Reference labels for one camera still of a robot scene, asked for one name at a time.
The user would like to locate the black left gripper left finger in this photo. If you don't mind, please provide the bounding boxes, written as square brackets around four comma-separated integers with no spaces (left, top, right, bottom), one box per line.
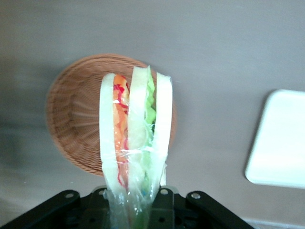
[80,187,113,229]

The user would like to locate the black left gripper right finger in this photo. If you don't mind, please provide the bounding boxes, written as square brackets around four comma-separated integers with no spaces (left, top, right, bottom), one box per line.
[147,187,199,229]

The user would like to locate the plastic-wrapped triangle sandwich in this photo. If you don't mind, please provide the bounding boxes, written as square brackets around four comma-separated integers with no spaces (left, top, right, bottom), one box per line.
[99,64,173,229]

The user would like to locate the round brown wicker basket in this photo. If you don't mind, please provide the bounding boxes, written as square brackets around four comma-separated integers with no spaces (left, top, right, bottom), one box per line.
[45,53,178,177]

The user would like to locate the beige rectangular serving tray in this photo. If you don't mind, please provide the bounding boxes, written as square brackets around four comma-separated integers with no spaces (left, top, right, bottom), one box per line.
[244,89,305,190]

